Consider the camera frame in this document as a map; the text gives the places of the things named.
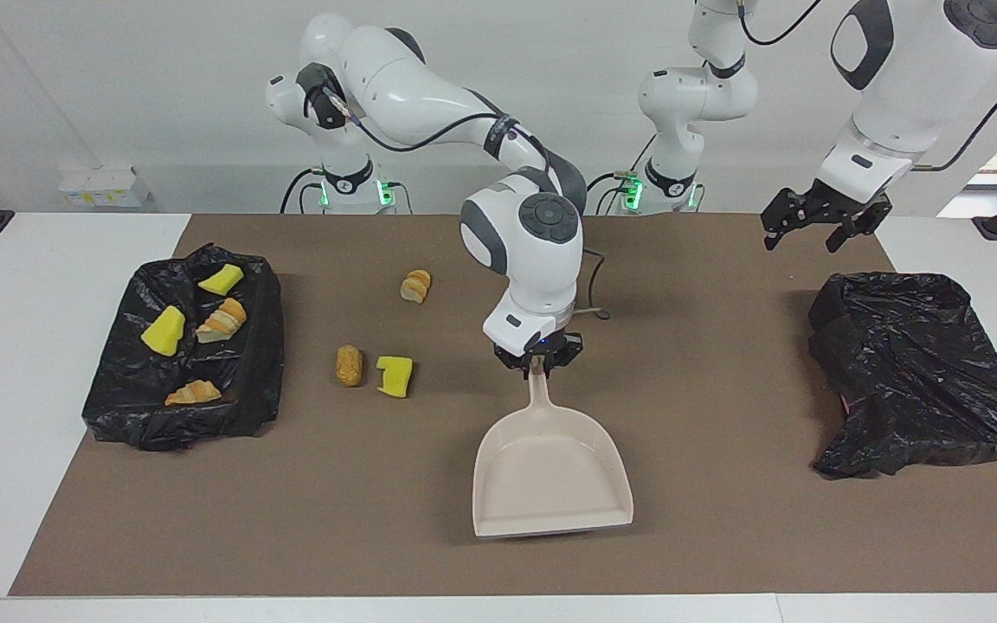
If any beige plastic dustpan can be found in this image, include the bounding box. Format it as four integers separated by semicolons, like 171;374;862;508
472;368;635;539

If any notched yellow sponge piece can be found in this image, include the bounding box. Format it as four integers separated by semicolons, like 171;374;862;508
376;356;414;399

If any striped orange croissant piece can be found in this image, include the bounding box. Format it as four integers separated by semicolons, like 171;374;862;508
196;298;248;344

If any pale bread piece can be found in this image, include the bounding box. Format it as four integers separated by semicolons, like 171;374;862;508
164;379;223;408

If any black trash bag bin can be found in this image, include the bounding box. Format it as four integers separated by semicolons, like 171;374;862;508
807;272;997;480
81;243;286;453

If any brown table mat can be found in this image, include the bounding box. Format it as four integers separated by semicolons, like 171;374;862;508
10;214;997;598

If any white box on floor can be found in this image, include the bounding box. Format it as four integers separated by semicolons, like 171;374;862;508
58;164;151;209

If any black left base cable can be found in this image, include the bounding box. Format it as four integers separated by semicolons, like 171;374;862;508
583;171;638;215

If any black base cable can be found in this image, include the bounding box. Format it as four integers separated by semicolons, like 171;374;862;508
583;171;638;215
280;167;326;215

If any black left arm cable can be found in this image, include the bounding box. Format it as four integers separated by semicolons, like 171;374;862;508
736;0;997;174

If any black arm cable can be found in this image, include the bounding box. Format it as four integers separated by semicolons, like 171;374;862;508
325;87;614;323
736;0;997;174

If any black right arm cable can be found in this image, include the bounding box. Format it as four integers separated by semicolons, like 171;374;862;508
325;87;614;323

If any black right base cable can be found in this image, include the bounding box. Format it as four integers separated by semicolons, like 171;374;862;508
280;167;326;215

